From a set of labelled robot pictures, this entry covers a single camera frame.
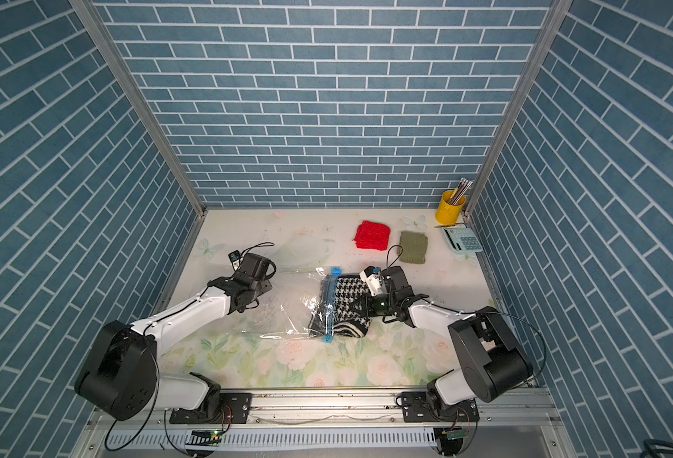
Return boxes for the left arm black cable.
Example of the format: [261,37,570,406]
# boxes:
[238,241,276,259]

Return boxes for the yellow pen holder cup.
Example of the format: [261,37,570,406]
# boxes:
[436,191,466,226]

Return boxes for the black white houndstooth scarf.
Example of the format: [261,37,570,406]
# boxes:
[308,274,372,338]

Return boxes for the pens in yellow cup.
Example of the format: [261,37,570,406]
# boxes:
[448,179,473,205]

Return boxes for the red knitted scarf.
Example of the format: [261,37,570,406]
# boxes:
[353,221,392,252]

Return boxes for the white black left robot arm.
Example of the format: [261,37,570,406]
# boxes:
[74,253,277,423]

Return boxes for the clear plastic vacuum bag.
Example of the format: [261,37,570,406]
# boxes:
[239,267,357,343]

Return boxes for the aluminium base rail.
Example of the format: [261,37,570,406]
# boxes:
[71,387,575,457]

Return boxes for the green knitted scarf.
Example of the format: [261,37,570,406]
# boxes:
[399,231,429,264]

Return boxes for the light blue calculator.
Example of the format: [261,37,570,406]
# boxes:
[442,226,483,254]

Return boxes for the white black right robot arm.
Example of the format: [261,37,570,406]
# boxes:
[359,266,535,421]

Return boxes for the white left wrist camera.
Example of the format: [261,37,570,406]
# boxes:
[228,250,243,271]

